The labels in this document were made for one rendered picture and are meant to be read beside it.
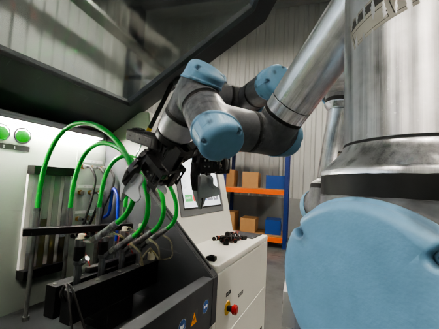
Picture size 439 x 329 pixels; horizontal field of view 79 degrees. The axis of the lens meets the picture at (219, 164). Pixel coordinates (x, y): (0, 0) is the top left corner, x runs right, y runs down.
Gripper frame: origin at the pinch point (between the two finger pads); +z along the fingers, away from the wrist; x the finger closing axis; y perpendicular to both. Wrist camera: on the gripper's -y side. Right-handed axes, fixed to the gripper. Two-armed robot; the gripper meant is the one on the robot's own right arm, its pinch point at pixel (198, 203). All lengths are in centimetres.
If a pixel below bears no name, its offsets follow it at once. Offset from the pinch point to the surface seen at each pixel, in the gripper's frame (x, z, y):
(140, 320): -14.1, 25.7, -5.2
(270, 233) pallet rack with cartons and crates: 513, 94, -98
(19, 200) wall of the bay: -13, 3, -57
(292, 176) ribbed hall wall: 631, -35, -72
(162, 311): -7.9, 25.7, -3.7
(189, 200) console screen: 45, 3, -29
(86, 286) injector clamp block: -12.7, 22.7, -24.2
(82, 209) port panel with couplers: 10, 7, -57
